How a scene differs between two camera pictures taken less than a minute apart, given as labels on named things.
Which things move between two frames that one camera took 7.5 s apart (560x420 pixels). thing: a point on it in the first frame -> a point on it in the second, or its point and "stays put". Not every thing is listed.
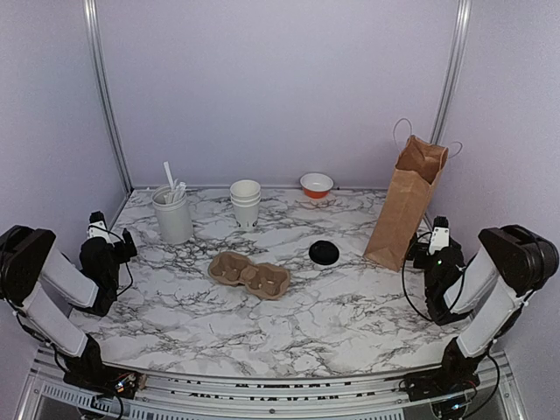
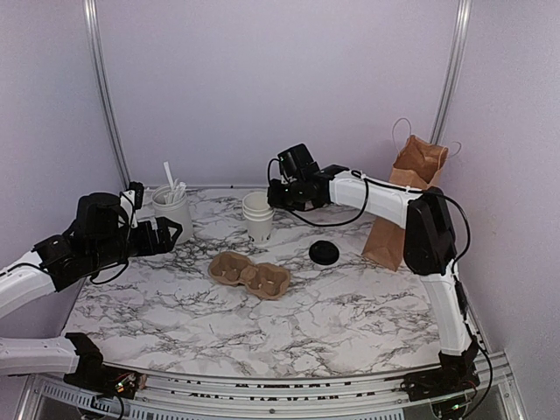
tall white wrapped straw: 169,174 stays put
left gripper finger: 127,237 -> 166,222
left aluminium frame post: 91,24 stays put
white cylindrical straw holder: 173,213 stays put
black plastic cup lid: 324,252 stays put
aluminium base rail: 52,395 stays put
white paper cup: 245,189 -> 256,204
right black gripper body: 420,249 -> 291,199
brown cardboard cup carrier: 264,281 stays put
